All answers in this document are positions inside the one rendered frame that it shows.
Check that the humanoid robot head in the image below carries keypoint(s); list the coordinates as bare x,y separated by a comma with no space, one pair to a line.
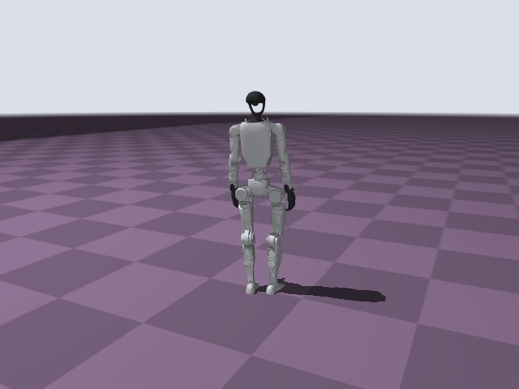
255,98

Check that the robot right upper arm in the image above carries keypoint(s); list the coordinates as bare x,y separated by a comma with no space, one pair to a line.
279,130

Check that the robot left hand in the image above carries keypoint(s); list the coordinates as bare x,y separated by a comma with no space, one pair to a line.
235,201

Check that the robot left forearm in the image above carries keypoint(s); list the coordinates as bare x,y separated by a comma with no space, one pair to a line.
233,173

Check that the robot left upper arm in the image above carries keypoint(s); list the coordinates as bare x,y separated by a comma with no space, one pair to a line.
234,144

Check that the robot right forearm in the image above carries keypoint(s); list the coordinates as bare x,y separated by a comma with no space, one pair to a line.
285,172

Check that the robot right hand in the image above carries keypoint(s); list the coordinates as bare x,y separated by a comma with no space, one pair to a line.
291,197

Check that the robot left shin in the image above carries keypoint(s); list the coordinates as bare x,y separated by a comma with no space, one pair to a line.
248,254

